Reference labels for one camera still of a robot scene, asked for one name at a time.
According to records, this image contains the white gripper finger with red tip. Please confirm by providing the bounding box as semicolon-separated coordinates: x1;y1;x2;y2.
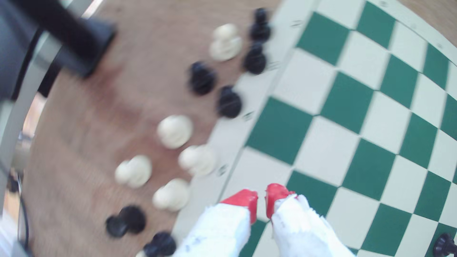
171;189;258;257
265;183;356;257

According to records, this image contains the black chess pawn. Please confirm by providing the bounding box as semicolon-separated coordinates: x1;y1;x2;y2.
243;42;268;75
249;7;273;42
143;231;177;257
188;61;218;96
105;205;147;238
216;86;243;119

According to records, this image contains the white chess pawn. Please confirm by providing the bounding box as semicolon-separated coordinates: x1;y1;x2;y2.
178;144;218;177
152;178;190;212
209;23;244;62
114;154;153;189
156;114;194;150

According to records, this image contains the green white chess mat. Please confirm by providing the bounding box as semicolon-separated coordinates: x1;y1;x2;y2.
171;0;457;257

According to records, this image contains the tall black chess piece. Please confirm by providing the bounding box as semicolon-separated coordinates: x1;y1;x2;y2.
433;233;457;257

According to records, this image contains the black stand clamp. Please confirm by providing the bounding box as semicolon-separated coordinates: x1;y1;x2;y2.
9;0;118;80

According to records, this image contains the dark grey furniture part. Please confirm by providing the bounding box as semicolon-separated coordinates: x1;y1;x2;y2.
0;7;40;102

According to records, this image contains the black cable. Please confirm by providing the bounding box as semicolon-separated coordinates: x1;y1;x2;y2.
16;175;33;252

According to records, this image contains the light grey metal rail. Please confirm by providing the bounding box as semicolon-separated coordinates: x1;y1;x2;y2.
0;0;106;211

